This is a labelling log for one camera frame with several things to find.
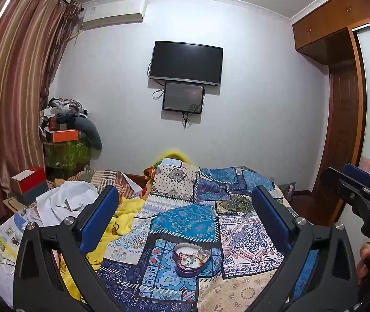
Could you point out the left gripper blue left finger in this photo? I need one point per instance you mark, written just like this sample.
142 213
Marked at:
95 218

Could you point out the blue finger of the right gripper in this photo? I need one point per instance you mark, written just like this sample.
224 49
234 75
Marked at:
357 174

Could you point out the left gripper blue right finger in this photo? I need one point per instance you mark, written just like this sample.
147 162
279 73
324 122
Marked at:
268 210

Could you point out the right hand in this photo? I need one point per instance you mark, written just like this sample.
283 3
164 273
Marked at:
361 268

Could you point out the white cloth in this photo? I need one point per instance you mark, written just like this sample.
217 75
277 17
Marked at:
69 199

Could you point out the yellow cloth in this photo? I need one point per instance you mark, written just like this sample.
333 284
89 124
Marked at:
131 201

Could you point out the green patterned storage bin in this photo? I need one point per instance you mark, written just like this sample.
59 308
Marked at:
66 155

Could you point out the red and white box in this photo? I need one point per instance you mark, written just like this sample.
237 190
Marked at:
29 184

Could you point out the blue patchwork bedspread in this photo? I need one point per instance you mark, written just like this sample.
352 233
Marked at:
217 215

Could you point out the brown wooden door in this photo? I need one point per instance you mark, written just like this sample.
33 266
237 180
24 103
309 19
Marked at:
343 125

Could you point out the orange shoe box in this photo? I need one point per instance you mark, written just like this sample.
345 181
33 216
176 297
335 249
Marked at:
64 136

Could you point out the pile of clothes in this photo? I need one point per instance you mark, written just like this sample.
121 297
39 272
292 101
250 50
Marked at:
62 114

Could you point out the brown overhead wooden cabinet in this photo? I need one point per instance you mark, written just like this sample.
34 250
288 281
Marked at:
323 34

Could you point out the striped red-gold curtain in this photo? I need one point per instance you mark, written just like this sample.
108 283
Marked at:
33 37

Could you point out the small dark wall monitor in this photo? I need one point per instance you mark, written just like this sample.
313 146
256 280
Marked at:
184 98

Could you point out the black wall television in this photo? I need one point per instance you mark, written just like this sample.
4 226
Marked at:
186 62

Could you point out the white wall air conditioner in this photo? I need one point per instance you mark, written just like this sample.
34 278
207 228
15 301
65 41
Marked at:
114 13

